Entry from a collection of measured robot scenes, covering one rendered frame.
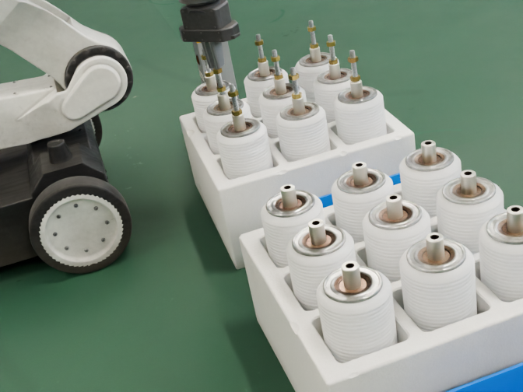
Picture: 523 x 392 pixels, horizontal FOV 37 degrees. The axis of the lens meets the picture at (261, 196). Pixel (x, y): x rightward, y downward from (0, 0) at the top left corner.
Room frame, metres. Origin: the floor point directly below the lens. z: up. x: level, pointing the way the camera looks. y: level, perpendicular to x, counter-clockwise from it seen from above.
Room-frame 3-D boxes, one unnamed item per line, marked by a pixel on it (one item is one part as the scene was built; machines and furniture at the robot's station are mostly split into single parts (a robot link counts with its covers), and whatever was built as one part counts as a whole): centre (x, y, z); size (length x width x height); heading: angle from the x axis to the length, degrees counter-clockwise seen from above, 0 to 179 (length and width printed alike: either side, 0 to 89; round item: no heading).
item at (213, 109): (1.47, 0.04, 0.25); 0.08 x 0.08 x 0.01
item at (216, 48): (1.46, 0.02, 0.37); 0.03 x 0.02 x 0.06; 146
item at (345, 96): (1.40, -0.22, 0.25); 0.08 x 0.08 x 0.01
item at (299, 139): (1.38, -0.10, 0.16); 0.10 x 0.10 x 0.18
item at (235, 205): (1.49, -0.08, 0.09); 0.39 x 0.39 x 0.18; 11
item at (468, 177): (0.98, -0.30, 0.26); 0.02 x 0.02 x 0.03
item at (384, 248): (0.95, -0.18, 0.16); 0.10 x 0.10 x 0.18
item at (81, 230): (1.38, 0.36, 0.10); 0.20 x 0.05 x 0.20; 101
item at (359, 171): (1.07, -0.16, 0.26); 0.02 x 0.02 x 0.03
